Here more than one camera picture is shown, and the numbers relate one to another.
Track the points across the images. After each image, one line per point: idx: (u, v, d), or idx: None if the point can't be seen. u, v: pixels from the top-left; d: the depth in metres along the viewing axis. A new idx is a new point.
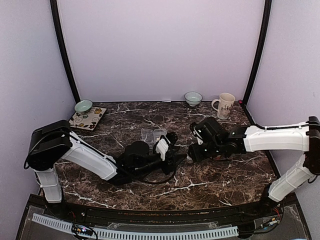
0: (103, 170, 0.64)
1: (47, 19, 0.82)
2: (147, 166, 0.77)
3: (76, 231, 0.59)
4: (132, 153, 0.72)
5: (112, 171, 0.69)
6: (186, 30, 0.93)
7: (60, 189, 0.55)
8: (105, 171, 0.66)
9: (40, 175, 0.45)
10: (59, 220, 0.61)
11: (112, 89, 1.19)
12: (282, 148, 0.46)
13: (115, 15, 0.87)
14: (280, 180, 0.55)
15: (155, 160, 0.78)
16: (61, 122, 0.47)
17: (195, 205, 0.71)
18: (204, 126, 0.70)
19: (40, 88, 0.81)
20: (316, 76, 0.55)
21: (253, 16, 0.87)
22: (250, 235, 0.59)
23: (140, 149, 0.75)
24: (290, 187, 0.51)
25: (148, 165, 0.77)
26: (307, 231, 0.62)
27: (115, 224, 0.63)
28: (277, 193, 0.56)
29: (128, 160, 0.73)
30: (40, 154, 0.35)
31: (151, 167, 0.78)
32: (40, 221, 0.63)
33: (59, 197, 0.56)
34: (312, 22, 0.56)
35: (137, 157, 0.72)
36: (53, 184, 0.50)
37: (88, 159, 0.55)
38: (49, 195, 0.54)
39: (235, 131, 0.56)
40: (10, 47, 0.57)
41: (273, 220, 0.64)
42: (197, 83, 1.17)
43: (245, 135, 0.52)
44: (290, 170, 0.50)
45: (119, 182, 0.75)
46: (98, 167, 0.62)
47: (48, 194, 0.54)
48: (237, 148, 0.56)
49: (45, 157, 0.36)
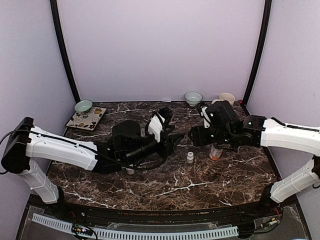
0: (81, 161, 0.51)
1: (47, 20, 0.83)
2: (141, 151, 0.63)
3: (76, 231, 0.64)
4: (119, 134, 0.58)
5: (93, 161, 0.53)
6: (186, 30, 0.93)
7: (51, 189, 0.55)
8: (86, 162, 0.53)
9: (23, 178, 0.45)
10: (59, 220, 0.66)
11: (112, 89, 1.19)
12: (296, 148, 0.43)
13: (115, 16, 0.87)
14: (285, 181, 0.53)
15: (147, 143, 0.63)
16: (24, 120, 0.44)
17: (195, 205, 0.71)
18: (218, 110, 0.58)
19: (41, 89, 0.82)
20: (317, 76, 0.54)
21: (253, 16, 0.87)
22: (250, 235, 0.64)
23: (130, 128, 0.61)
24: (292, 189, 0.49)
25: (141, 149, 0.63)
26: (307, 230, 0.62)
27: (115, 224, 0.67)
28: (281, 195, 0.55)
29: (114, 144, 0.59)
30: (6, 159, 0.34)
31: (146, 151, 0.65)
32: (40, 220, 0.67)
33: (54, 198, 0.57)
34: (312, 22, 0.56)
35: (125, 138, 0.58)
36: (42, 186, 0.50)
37: (55, 153, 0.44)
38: (44, 196, 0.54)
39: (252, 121, 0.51)
40: (10, 48, 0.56)
41: (273, 220, 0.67)
42: (197, 83, 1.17)
43: (264, 128, 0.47)
44: (297, 173, 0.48)
45: (107, 170, 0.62)
46: (75, 160, 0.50)
47: (42, 196, 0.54)
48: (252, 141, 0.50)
49: (12, 160, 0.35)
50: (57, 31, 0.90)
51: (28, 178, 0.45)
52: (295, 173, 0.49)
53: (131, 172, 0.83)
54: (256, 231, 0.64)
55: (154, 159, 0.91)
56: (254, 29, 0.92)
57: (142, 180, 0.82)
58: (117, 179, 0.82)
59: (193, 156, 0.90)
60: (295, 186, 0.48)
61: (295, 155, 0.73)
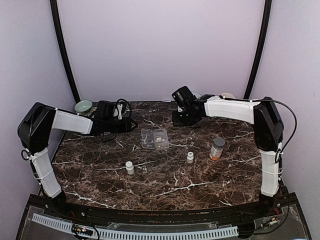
0: (81, 125, 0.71)
1: (46, 20, 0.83)
2: (110, 126, 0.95)
3: (76, 231, 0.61)
4: (104, 109, 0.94)
5: (89, 122, 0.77)
6: (185, 31, 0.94)
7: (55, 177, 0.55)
8: (84, 125, 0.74)
9: (39, 163, 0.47)
10: (60, 221, 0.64)
11: (112, 89, 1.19)
12: (234, 116, 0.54)
13: (115, 16, 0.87)
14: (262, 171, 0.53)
15: (112, 120, 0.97)
16: (35, 105, 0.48)
17: (195, 205, 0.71)
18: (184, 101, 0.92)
19: (40, 88, 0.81)
20: (316, 77, 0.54)
21: (253, 17, 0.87)
22: (250, 235, 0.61)
23: (109, 109, 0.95)
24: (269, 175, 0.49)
25: (111, 125, 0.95)
26: (307, 230, 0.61)
27: (115, 224, 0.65)
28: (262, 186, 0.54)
29: (98, 115, 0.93)
30: (38, 129, 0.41)
31: (112, 126, 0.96)
32: (40, 221, 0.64)
33: (58, 187, 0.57)
34: (312, 22, 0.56)
35: (105, 112, 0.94)
36: (48, 172, 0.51)
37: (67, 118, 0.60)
38: (49, 186, 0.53)
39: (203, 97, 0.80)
40: (10, 49, 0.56)
41: (273, 220, 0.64)
42: (197, 83, 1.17)
43: (210, 103, 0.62)
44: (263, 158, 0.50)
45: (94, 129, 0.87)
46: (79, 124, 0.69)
47: (49, 187, 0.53)
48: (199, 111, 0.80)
49: (41, 129, 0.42)
50: (57, 31, 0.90)
51: (40, 161, 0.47)
52: (263, 164, 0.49)
53: (131, 172, 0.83)
54: (256, 231, 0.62)
55: (154, 159, 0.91)
56: (254, 30, 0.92)
57: (143, 180, 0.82)
58: (117, 179, 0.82)
59: (193, 156, 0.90)
60: (276, 171, 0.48)
61: (294, 154, 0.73)
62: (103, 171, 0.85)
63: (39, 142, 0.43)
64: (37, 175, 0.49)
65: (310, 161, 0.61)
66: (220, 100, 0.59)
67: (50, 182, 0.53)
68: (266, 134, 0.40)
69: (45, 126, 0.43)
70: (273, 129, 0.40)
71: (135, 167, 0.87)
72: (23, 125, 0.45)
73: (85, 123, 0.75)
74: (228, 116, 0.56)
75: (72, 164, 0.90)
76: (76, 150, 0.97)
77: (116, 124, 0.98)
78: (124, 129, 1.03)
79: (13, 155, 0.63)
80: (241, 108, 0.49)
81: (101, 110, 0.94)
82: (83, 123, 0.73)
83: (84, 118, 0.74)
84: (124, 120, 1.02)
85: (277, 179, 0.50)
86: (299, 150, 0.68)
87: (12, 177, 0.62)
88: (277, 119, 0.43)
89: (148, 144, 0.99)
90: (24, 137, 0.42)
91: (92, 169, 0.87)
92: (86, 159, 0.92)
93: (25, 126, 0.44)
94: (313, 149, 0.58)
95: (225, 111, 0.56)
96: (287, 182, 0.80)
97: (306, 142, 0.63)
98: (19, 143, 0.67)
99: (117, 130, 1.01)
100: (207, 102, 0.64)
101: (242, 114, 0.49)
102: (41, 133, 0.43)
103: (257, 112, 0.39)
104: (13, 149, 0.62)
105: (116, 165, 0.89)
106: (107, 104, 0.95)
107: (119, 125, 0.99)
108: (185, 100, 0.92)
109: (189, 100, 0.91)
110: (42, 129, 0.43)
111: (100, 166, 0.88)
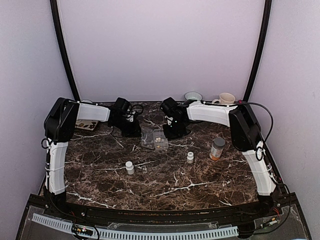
0: (98, 115, 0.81)
1: (46, 19, 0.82)
2: (124, 124, 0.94)
3: (76, 231, 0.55)
4: (121, 105, 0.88)
5: (106, 111, 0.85)
6: (186, 31, 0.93)
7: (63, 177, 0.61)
8: (102, 114, 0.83)
9: (57, 153, 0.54)
10: (59, 220, 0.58)
11: (112, 89, 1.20)
12: (213, 120, 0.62)
13: (114, 15, 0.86)
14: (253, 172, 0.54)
15: (124, 118, 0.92)
16: (58, 100, 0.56)
17: (195, 205, 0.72)
18: (170, 109, 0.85)
19: (40, 88, 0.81)
20: (315, 77, 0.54)
21: (254, 17, 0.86)
22: (250, 235, 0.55)
23: (122, 103, 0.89)
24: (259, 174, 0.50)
25: (124, 123, 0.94)
26: (307, 231, 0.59)
27: (115, 224, 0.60)
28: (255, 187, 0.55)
29: (115, 112, 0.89)
30: (65, 122, 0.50)
31: (126, 125, 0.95)
32: (40, 220, 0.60)
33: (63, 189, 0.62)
34: (312, 21, 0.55)
35: (123, 109, 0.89)
36: (60, 167, 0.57)
37: (85, 110, 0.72)
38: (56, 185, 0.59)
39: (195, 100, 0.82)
40: (10, 49, 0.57)
41: (273, 220, 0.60)
42: (197, 83, 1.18)
43: (191, 109, 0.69)
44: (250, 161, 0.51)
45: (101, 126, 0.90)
46: (96, 114, 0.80)
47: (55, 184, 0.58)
48: (181, 116, 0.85)
49: (67, 121, 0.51)
50: (57, 31, 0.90)
51: (58, 151, 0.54)
52: (251, 165, 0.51)
53: (131, 172, 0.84)
54: (257, 231, 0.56)
55: (154, 159, 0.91)
56: (255, 30, 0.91)
57: (143, 180, 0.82)
58: (117, 179, 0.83)
59: (193, 156, 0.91)
60: (264, 169, 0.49)
61: (293, 154, 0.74)
62: (103, 171, 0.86)
63: (65, 134, 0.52)
64: (49, 166, 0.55)
65: (310, 162, 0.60)
66: (201, 105, 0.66)
67: (58, 176, 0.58)
68: (243, 135, 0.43)
69: (70, 120, 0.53)
70: (249, 131, 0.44)
71: (135, 167, 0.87)
72: (48, 119, 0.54)
73: (101, 112, 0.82)
74: (208, 120, 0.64)
75: (73, 164, 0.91)
76: (76, 150, 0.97)
77: (131, 125, 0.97)
78: (133, 131, 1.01)
79: (13, 155, 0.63)
80: (219, 113, 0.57)
81: (118, 105, 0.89)
82: (100, 112, 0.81)
83: (101, 107, 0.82)
84: (136, 123, 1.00)
85: (268, 178, 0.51)
86: (299, 151, 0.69)
87: (11, 177, 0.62)
88: (253, 122, 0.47)
89: (148, 144, 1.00)
90: (53, 129, 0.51)
91: (92, 169, 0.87)
92: (86, 159, 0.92)
93: (51, 120, 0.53)
94: (312, 149, 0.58)
95: (205, 115, 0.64)
96: (287, 182, 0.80)
97: (306, 142, 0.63)
98: (18, 143, 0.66)
99: (127, 131, 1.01)
100: (189, 106, 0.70)
101: (220, 117, 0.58)
102: (68, 125, 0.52)
103: (232, 116, 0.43)
104: (14, 148, 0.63)
105: (116, 165, 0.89)
106: (126, 100, 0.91)
107: (131, 125, 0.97)
108: (170, 108, 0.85)
109: (175, 107, 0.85)
110: (68, 122, 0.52)
111: (100, 166, 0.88)
